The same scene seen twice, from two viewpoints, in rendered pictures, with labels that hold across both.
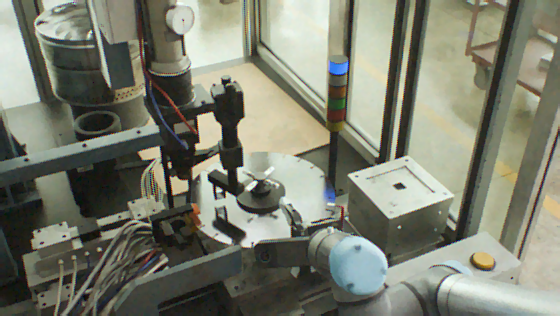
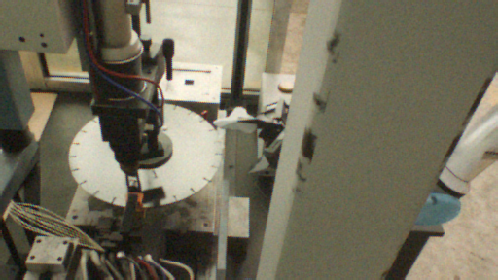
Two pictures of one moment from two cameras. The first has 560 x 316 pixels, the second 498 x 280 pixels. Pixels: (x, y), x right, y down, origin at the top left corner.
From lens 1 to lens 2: 0.87 m
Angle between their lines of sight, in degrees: 52
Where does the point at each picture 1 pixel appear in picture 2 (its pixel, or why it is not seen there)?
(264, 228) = (193, 163)
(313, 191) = (172, 118)
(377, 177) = (169, 87)
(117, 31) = (66, 32)
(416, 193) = (203, 79)
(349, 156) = (85, 99)
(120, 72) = (24, 100)
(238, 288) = (206, 224)
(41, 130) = not seen: outside the picture
